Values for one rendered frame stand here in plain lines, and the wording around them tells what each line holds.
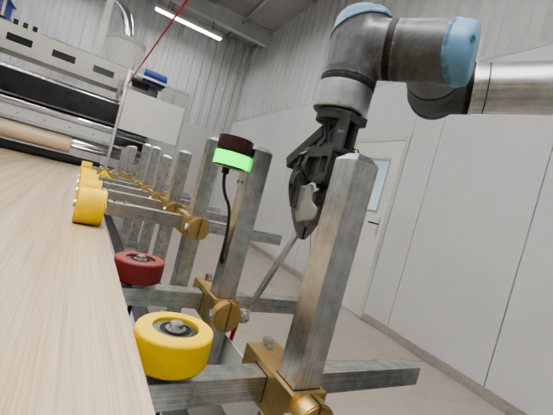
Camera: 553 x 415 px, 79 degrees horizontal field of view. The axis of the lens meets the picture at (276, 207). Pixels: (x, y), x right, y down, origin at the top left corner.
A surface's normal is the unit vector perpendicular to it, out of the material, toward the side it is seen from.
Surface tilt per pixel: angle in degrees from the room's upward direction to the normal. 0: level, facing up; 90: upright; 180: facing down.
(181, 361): 90
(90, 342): 0
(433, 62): 131
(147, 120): 90
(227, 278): 90
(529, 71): 75
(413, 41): 101
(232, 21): 90
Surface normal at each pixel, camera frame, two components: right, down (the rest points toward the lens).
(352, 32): -0.43, -0.07
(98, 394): 0.25, -0.97
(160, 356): 0.04, 0.04
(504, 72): -0.36, -0.33
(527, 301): -0.86, -0.22
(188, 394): 0.49, 0.15
